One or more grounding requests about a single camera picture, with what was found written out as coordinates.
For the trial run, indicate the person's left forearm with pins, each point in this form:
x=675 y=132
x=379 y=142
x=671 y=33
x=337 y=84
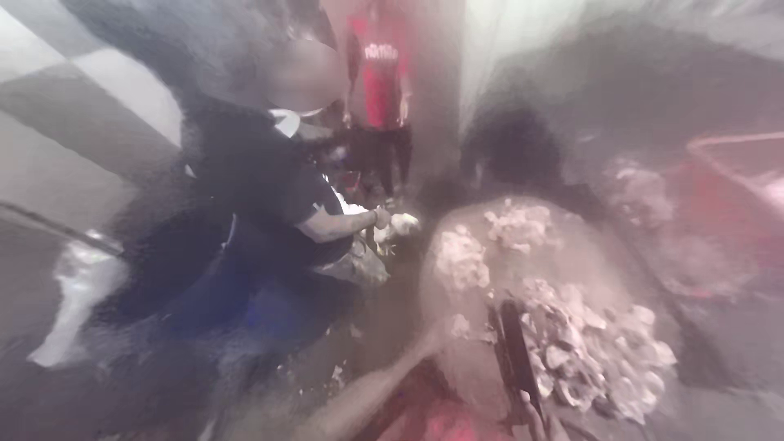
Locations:
x=392 y=377

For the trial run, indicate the person's right fingers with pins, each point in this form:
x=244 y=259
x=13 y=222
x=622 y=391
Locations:
x=530 y=409

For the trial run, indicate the person's left hand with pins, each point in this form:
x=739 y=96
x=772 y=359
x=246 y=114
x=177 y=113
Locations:
x=455 y=326

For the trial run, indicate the white plastic bag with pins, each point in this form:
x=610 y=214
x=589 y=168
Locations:
x=86 y=288

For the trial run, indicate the red basket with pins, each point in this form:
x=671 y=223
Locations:
x=729 y=196

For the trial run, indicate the heap of pale chopped pieces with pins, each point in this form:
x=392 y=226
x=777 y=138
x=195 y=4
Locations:
x=593 y=355
x=522 y=226
x=460 y=258

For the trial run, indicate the blurred pale heap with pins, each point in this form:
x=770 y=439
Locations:
x=643 y=193

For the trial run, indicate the person's right hand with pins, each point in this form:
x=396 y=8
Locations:
x=541 y=423

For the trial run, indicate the dark cleaver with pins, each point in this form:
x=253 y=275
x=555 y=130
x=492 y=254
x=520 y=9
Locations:
x=517 y=349

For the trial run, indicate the person's left fingers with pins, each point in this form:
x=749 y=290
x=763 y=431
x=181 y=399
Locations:
x=480 y=334

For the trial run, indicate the round chopping board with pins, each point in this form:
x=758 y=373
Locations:
x=490 y=306

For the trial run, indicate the person's legs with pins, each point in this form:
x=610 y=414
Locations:
x=453 y=421

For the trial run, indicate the dark thin pole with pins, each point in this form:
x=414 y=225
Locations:
x=55 y=224

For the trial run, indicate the pale white lumpy piece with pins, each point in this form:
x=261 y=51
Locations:
x=403 y=225

